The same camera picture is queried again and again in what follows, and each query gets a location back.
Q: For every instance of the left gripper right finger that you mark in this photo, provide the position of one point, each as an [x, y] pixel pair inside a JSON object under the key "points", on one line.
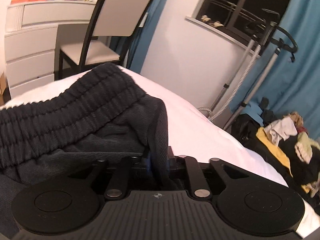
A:
{"points": [[171, 161]]}

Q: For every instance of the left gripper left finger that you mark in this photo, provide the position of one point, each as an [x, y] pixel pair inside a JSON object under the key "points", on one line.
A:
{"points": [[146, 162]]}

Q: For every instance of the dark navy garment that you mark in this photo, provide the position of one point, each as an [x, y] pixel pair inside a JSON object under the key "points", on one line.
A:
{"points": [[104, 115]]}

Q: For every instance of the pile of mixed clothes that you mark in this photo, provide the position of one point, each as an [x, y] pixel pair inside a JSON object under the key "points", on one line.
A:
{"points": [[284, 143]]}

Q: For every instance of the white bed sheet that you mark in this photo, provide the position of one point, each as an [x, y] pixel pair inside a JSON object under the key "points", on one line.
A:
{"points": [[190, 133]]}

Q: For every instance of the teal curtain right of window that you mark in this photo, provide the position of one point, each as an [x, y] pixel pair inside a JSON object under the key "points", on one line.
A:
{"points": [[294, 86]]}

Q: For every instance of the teal curtain of window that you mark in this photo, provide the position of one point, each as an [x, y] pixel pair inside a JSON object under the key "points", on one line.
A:
{"points": [[294, 86], [135, 55]]}

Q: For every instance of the garment steamer stand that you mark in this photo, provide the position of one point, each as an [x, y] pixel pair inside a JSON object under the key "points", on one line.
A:
{"points": [[262, 32]]}

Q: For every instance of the dark window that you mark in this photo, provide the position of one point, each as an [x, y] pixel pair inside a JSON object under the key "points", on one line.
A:
{"points": [[231, 16]]}

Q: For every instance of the teal curtain left of window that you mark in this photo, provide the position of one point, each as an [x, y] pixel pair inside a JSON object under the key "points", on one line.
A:
{"points": [[135, 55]]}

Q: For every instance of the beige chair with black frame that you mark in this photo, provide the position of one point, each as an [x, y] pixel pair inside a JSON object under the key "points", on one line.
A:
{"points": [[110, 18]]}

